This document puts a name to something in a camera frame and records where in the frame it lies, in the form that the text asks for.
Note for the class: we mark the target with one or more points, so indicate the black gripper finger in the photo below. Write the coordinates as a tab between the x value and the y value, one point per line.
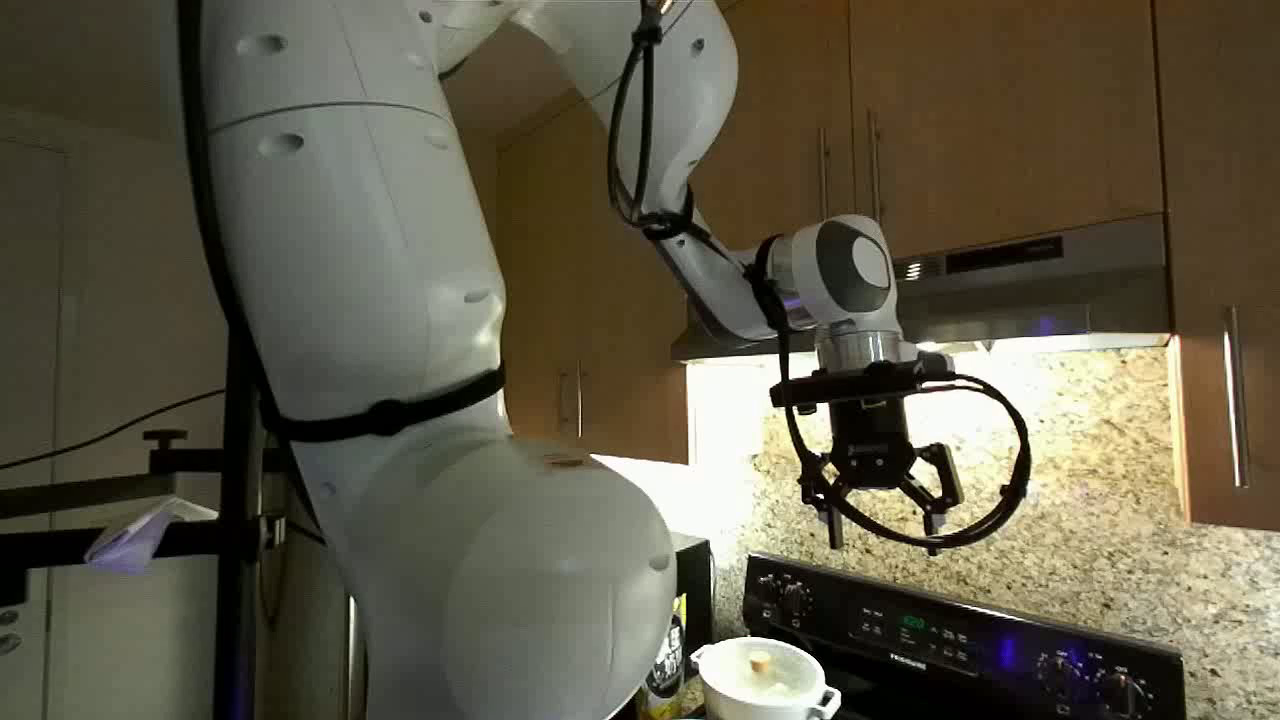
825	483
943	479

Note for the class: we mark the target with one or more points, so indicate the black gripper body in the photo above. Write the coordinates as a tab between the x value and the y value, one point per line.
872	441

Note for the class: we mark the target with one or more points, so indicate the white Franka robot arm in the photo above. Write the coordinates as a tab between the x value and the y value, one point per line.
360	265

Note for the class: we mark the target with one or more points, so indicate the black electric stove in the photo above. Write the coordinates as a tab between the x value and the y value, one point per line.
935	641

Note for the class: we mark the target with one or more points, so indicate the black countertop appliance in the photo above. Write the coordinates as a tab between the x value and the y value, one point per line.
695	575

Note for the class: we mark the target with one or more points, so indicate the stainless steel range hood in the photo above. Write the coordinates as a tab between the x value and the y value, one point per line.
1040	301

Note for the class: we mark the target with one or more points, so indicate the white cup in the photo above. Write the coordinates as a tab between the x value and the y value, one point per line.
761	684

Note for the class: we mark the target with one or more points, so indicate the small condiment bottle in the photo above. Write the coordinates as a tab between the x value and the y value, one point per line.
664	684

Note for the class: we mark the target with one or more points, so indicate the wooden cabinet above hood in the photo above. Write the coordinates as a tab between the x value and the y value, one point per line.
1003	107

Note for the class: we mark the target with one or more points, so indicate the white folded paper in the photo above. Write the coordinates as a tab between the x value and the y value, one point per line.
140	543

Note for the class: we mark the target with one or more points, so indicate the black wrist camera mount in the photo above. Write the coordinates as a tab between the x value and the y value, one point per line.
866	384

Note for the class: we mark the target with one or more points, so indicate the long wooden wall cabinet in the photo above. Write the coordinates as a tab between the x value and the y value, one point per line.
1202	202

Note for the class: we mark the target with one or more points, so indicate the black camera stand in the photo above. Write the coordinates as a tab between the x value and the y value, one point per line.
237	603

